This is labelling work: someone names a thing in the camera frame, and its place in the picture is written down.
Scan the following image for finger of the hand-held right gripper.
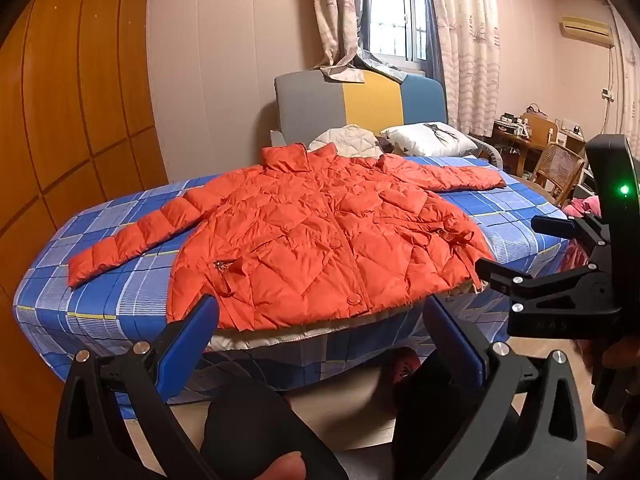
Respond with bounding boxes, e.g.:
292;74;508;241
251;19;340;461
475;258;608;313
531;214;608;248

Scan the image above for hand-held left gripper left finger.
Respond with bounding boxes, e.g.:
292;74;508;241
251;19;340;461
54;295;221;480

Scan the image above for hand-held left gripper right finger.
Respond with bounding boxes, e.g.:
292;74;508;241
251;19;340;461
424;293;587;480

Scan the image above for orange puffer jacket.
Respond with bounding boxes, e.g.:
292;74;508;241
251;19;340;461
67;142;506;356

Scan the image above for person's left hand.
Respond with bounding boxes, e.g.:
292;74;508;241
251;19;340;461
248;451;307;480

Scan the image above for pink ruffled cloth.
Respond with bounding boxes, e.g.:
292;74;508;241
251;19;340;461
559;194;606;276

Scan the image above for wicker chair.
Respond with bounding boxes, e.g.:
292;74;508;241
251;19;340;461
530;142;586;203

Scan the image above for blue plaid bed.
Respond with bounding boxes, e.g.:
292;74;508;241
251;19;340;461
12;152;571;406

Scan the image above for wooden chair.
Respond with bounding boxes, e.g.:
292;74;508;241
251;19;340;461
522;112;559;144

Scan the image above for cluttered wooden desk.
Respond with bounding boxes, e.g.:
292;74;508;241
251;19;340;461
492;116;586;177

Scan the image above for white printed pillow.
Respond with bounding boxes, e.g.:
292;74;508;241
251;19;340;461
380;121;478;158

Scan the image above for patterned curtain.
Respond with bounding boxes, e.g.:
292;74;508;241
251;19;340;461
307;0;371;82
425;0;501;138
607;0;640;136

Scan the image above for grey yellow blue headboard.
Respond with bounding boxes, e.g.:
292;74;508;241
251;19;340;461
274;69;448;148

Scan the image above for wooden wardrobe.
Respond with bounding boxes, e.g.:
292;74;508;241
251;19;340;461
0;0;168;476

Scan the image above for window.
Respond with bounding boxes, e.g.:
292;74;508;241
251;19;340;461
362;0;441;78

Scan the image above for wall air conditioner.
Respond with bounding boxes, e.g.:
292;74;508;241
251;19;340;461
559;17;615;49

